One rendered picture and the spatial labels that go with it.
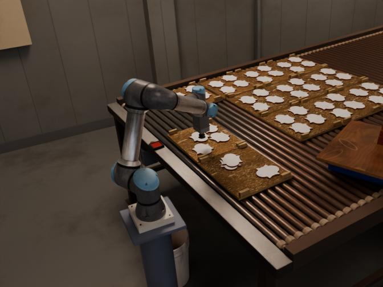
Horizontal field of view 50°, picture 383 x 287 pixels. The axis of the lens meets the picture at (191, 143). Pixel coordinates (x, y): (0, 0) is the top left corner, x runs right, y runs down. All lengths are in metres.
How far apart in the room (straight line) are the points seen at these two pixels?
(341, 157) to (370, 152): 0.16
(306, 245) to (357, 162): 0.59
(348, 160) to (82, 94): 3.39
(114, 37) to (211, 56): 1.26
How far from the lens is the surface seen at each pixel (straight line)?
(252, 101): 3.07
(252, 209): 2.04
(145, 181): 1.91
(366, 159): 2.25
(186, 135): 2.66
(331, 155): 2.25
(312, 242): 1.84
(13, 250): 3.60
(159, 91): 1.85
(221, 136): 2.60
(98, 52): 4.79
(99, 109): 4.99
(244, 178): 2.21
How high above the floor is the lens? 2.19
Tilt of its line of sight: 29 degrees down
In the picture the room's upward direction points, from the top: 5 degrees counter-clockwise
